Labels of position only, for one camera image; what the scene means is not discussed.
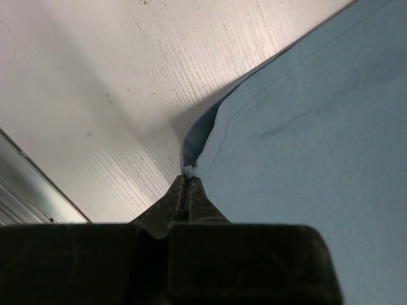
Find blue t shirt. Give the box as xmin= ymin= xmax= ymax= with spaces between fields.
xmin=181 ymin=1 xmax=406 ymax=304

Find aluminium table front rail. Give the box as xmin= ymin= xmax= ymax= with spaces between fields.
xmin=1 ymin=130 xmax=92 ymax=226

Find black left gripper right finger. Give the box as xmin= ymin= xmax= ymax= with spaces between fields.
xmin=186 ymin=177 xmax=230 ymax=223

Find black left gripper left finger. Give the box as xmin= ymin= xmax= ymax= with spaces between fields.
xmin=130 ymin=175 xmax=186 ymax=239

